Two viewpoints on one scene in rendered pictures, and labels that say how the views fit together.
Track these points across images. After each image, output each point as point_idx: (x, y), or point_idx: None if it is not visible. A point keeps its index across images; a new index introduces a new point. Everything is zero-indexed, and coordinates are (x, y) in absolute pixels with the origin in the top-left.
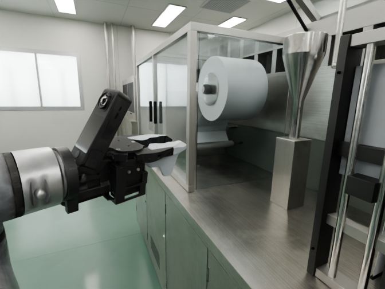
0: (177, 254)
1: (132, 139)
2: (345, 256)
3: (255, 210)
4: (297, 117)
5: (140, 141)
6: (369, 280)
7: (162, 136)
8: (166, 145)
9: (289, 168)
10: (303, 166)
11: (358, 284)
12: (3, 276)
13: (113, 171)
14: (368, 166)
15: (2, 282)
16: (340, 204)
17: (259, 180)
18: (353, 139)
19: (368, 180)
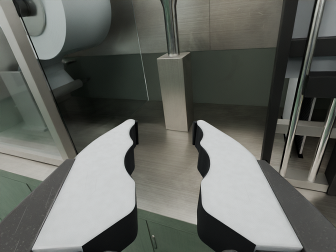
0: None
1: (80, 243)
2: (260, 148)
3: (164, 147)
4: (174, 28)
5: (128, 221)
6: (290, 158)
7: (132, 128)
8: (246, 168)
9: (181, 89)
10: (190, 83)
11: (313, 171)
12: None
13: None
14: (319, 60)
15: None
16: (294, 110)
17: (136, 113)
18: (315, 32)
19: (332, 75)
